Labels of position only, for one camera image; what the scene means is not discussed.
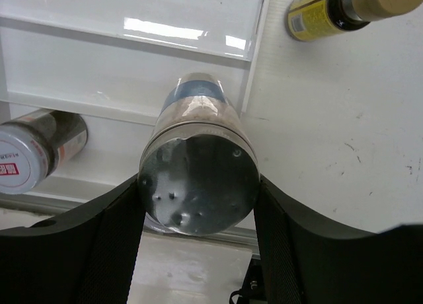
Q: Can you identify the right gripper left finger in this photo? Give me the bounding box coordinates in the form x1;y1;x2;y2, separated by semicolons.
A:
1;176;145;303

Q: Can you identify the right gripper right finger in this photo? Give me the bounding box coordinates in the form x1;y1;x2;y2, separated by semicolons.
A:
254;178;422;303

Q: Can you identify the white-lid sauce jar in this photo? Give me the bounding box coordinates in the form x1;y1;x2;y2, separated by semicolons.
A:
1;109;88;194

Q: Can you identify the silver-lid shaker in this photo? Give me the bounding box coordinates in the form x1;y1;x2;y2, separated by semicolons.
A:
138;73;260;236

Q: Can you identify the yellow small bottle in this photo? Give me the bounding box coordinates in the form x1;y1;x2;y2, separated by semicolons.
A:
284;0;422;42

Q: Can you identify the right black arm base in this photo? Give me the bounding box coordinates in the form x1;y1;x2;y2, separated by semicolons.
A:
229;258;267;304

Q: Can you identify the white tiered plastic tray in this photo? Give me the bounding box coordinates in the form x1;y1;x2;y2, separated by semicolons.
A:
1;0;270;213

